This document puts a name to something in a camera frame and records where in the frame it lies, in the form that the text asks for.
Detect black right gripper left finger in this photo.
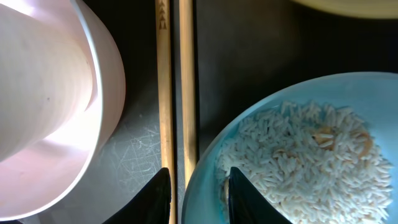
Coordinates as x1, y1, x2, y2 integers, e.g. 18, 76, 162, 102
103, 167, 172, 224

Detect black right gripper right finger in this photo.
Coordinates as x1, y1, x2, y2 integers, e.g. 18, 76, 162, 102
228, 167, 292, 224

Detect leftover rice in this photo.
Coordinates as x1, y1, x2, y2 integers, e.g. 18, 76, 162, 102
215, 101, 392, 223

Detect pink bowl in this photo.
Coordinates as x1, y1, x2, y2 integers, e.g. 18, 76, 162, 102
1, 0, 126, 221

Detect light blue bowl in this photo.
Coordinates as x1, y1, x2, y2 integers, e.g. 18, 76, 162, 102
182, 72, 397, 223

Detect brown plastic tray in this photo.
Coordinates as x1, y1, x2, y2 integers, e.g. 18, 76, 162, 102
23, 0, 397, 223

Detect left wooden chopstick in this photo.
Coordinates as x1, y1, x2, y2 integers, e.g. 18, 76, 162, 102
155, 0, 178, 224

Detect wooden chopstick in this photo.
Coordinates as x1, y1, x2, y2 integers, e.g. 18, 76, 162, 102
155, 0, 178, 224
179, 0, 197, 185

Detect right wooden chopstick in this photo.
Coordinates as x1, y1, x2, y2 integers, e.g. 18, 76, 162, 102
179, 0, 197, 185

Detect yellow plate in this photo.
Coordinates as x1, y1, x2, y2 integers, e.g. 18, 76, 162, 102
293, 0, 397, 19

